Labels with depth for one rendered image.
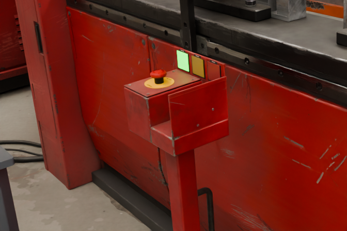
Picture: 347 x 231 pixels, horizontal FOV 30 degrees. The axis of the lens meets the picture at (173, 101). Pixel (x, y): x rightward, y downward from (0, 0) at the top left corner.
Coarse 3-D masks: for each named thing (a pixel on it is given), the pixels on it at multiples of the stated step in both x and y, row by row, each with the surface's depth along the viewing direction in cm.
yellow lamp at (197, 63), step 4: (192, 56) 155; (192, 60) 155; (196, 60) 154; (200, 60) 152; (192, 64) 156; (196, 64) 154; (200, 64) 153; (196, 68) 155; (200, 68) 153; (196, 72) 155; (200, 72) 154
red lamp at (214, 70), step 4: (208, 64) 150; (212, 64) 149; (216, 64) 147; (208, 68) 150; (212, 68) 149; (216, 68) 148; (208, 72) 151; (212, 72) 149; (216, 72) 148; (208, 76) 151; (212, 76) 150; (216, 76) 149
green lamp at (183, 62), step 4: (180, 52) 158; (180, 56) 159; (184, 56) 157; (180, 60) 160; (184, 60) 158; (180, 64) 160; (184, 64) 158; (180, 68) 161; (184, 68) 159; (188, 68) 158
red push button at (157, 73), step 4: (152, 72) 153; (156, 72) 153; (160, 72) 153; (164, 72) 153; (152, 76) 152; (156, 76) 152; (160, 76) 152; (164, 76) 153; (156, 80) 153; (160, 80) 153
